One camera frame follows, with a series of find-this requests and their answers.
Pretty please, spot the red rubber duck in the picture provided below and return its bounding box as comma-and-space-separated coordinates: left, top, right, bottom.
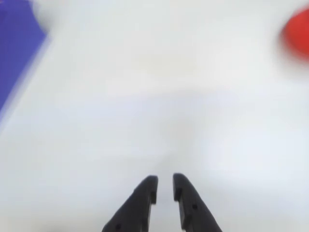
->
277, 6, 309, 61

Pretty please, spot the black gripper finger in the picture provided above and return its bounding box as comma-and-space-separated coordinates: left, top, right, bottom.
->
101, 174, 159, 232
172, 173, 223, 232

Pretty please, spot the blue plastic box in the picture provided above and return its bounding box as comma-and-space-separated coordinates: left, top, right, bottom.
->
0, 0, 50, 118

